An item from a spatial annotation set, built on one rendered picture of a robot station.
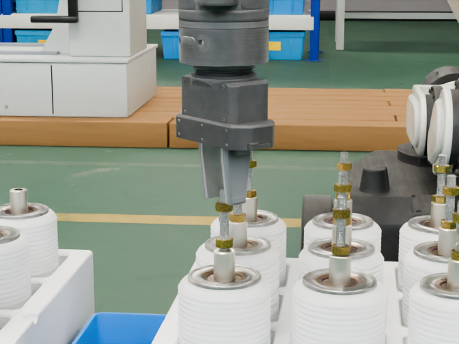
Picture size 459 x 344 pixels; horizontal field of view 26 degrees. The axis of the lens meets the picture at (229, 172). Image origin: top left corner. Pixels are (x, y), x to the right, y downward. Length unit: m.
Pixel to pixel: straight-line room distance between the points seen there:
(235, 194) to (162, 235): 1.13
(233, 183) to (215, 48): 0.14
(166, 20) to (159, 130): 2.73
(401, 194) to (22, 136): 1.79
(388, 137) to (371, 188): 1.45
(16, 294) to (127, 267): 0.72
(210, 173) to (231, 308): 0.14
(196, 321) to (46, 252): 0.35
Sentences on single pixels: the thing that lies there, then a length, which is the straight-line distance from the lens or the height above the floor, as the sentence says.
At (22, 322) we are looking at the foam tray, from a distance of 1.13.
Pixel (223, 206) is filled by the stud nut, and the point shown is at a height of 0.33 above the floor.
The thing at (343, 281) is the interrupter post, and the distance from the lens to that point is 1.01.
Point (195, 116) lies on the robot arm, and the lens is 0.99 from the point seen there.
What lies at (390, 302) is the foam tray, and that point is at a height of 0.18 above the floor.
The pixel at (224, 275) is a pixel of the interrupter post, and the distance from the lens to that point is 1.02.
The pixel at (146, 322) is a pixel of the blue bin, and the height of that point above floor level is 0.11.
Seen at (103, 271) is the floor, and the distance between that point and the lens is 1.88.
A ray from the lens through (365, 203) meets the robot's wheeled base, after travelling 1.56.
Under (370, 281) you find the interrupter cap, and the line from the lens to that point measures 1.02.
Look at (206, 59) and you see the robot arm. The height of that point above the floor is 0.48.
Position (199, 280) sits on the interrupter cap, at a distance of 1.01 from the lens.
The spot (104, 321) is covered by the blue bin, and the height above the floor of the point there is 0.11.
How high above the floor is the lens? 0.57
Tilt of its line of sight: 12 degrees down
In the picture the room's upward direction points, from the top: straight up
